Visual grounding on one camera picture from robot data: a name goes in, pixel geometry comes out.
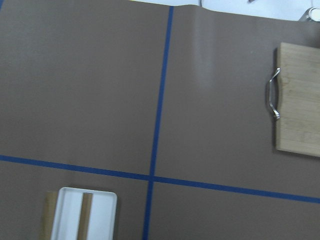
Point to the left wooden stick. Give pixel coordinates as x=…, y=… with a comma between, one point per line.
x=85, y=212

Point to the bamboo cutting board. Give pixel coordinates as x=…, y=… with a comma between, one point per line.
x=297, y=113

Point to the white rectangular tray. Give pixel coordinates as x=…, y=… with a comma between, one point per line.
x=67, y=213

